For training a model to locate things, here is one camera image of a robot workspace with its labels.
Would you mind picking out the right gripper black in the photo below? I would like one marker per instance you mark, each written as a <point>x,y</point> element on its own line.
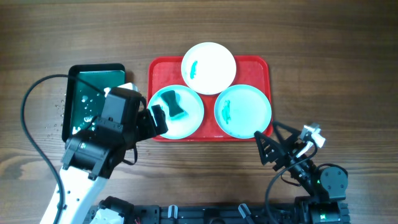
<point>291,150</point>

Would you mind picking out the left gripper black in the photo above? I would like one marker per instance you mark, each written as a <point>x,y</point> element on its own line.
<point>149,128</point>

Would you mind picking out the green yellow sponge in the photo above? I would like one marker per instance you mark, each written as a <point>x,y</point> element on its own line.
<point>171,99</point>

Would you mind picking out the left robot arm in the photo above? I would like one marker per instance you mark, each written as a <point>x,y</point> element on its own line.
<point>92,154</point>

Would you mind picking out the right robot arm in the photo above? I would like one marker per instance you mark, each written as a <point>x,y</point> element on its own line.
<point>326,184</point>

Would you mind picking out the black water tray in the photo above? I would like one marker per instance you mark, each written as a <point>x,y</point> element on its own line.
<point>82,102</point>

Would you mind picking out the light blue left plate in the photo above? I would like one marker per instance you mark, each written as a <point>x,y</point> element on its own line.
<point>190,101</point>

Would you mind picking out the light blue plate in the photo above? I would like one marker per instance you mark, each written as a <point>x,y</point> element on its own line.
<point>190,101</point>
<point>241,110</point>

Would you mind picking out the light blue right plate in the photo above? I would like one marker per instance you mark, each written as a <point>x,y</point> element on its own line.
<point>241,110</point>

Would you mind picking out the white plate at back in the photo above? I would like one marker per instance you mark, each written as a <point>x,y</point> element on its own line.
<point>208,68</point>

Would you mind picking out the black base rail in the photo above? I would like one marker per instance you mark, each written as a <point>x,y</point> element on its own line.
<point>115,210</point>

